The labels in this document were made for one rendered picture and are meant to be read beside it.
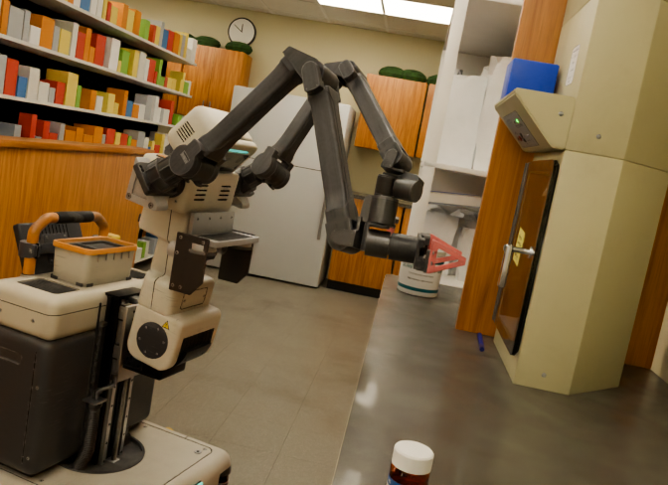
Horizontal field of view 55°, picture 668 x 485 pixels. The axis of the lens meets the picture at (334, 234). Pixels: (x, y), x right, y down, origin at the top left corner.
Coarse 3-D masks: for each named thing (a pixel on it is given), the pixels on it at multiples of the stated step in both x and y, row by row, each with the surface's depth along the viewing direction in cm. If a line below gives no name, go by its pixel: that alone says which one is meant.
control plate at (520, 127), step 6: (510, 114) 141; (516, 114) 135; (510, 120) 145; (516, 120) 139; (522, 120) 133; (510, 126) 150; (516, 126) 143; (522, 126) 137; (516, 132) 148; (522, 132) 141; (528, 132) 135; (528, 138) 139; (534, 138) 134; (522, 144) 150; (528, 144) 143; (534, 144) 137
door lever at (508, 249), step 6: (504, 246) 131; (510, 246) 131; (516, 246) 132; (504, 252) 132; (510, 252) 131; (522, 252) 131; (528, 252) 131; (504, 258) 132; (510, 258) 131; (504, 264) 132; (504, 270) 132; (498, 276) 133; (504, 276) 132; (498, 282) 132; (504, 282) 132
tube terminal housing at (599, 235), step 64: (640, 0) 119; (640, 64) 120; (576, 128) 123; (640, 128) 124; (576, 192) 124; (640, 192) 129; (576, 256) 125; (640, 256) 135; (576, 320) 127; (576, 384) 129
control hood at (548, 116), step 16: (512, 96) 128; (528, 96) 123; (544, 96) 123; (560, 96) 123; (528, 112) 124; (544, 112) 123; (560, 112) 123; (528, 128) 133; (544, 128) 124; (560, 128) 123; (544, 144) 129; (560, 144) 124
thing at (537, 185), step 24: (528, 168) 153; (552, 168) 126; (528, 192) 146; (528, 216) 141; (528, 240) 136; (528, 264) 131; (504, 288) 153; (528, 288) 128; (504, 312) 147; (504, 336) 141
